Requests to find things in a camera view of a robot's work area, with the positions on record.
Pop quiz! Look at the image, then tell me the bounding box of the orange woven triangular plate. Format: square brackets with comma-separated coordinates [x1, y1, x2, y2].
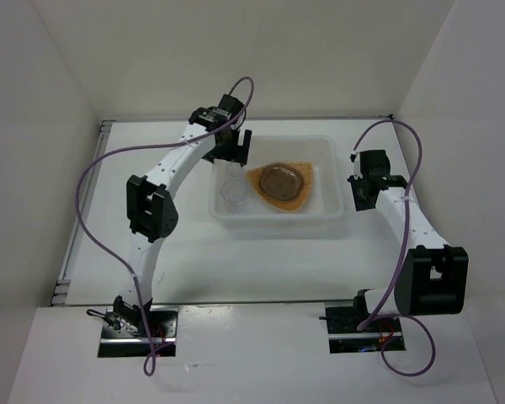
[246, 162, 314, 213]

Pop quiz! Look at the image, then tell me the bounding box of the clear glass dish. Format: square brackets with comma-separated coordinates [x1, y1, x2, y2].
[258, 162, 305, 201]

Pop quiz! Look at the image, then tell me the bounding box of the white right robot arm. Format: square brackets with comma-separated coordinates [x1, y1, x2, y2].
[348, 150, 469, 331]

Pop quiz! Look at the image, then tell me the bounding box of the clear plastic cup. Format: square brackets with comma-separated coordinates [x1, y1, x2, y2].
[220, 179, 248, 215]
[224, 162, 247, 183]

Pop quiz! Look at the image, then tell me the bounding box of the translucent white plastic bin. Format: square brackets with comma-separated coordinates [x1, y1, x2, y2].
[209, 135, 344, 228]

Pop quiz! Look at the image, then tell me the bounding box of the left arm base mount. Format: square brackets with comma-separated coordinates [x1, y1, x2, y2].
[86, 306, 178, 358]

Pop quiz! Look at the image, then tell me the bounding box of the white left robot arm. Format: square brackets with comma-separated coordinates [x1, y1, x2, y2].
[113, 94, 252, 337]

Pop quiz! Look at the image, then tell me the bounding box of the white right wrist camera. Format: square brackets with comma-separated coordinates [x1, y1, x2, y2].
[350, 150, 363, 178]

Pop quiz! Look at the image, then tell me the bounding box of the clear plastic cup front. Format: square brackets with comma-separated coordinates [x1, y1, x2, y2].
[220, 179, 248, 215]

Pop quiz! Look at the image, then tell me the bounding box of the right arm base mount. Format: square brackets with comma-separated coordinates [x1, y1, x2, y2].
[319, 300, 406, 354]

